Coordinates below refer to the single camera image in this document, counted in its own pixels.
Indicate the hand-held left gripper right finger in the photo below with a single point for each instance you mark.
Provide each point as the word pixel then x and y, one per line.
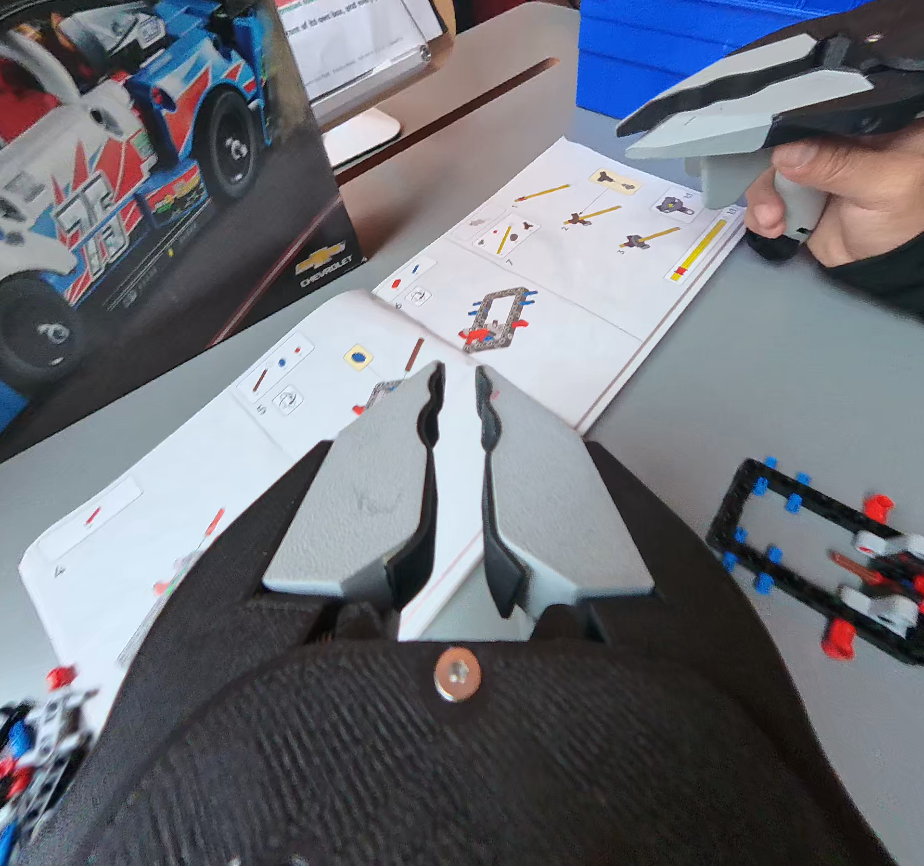
pixel 556 512

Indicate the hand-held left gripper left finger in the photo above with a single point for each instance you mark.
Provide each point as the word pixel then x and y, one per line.
pixel 361 498

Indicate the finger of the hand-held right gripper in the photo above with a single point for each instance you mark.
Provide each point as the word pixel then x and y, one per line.
pixel 722 133
pixel 736 64

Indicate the white lego instruction booklet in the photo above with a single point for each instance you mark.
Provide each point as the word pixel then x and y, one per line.
pixel 577 317

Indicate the pile of loose lego pieces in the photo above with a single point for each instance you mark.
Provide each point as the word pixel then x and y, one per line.
pixel 50 721

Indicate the race car lego set box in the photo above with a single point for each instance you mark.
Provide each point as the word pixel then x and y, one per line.
pixel 180 158

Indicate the person's right hand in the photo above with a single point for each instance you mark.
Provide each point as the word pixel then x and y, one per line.
pixel 873 187

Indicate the blue plastic bin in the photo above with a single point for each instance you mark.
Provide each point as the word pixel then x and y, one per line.
pixel 686 14

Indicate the white curved stand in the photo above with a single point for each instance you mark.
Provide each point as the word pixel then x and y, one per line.
pixel 361 137

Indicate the clear acrylic sign holder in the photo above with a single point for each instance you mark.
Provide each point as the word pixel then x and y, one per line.
pixel 346 14

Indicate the black lego frame assembly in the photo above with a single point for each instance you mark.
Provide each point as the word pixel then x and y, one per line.
pixel 729 508

